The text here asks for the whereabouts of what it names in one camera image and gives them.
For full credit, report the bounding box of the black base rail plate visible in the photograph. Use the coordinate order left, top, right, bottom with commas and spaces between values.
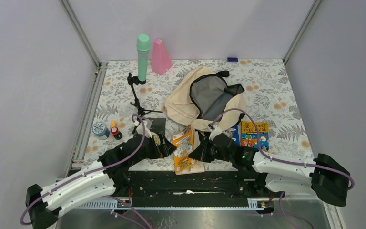
80, 171, 280, 210

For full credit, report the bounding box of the small blue block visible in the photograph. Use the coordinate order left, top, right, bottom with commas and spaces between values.
227, 57, 238, 62

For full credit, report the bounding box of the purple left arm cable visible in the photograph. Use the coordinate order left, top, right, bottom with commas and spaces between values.
20, 114, 153, 229

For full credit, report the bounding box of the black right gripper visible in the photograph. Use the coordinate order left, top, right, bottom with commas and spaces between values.
189, 136, 234, 163

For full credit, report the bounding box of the orange comic paperback book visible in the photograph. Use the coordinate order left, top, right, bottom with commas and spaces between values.
172, 125, 205, 175

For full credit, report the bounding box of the yellow treehouse paperback book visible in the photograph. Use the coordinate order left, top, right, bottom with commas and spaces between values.
240, 121, 270, 152

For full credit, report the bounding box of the black moon paperback book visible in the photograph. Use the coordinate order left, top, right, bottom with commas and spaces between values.
147, 118, 166, 135

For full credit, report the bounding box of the beige canvas backpack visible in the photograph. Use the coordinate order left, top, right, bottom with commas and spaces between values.
164, 66, 246, 132

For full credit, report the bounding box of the pink plastic cone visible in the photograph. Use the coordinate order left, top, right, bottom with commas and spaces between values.
152, 39, 173, 75

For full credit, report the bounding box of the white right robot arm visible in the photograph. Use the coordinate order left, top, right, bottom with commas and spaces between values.
189, 128, 351, 207

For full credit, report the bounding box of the black mini tripod stand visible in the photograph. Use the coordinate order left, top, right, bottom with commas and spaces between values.
127, 73, 163, 127

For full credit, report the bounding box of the blue comic paperback book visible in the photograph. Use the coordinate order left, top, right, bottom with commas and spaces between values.
223, 125, 241, 146

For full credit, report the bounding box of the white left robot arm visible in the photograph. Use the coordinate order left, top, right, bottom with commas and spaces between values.
26, 132, 177, 229

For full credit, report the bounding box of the mint green microphone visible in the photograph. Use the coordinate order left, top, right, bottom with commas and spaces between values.
136, 34, 151, 84

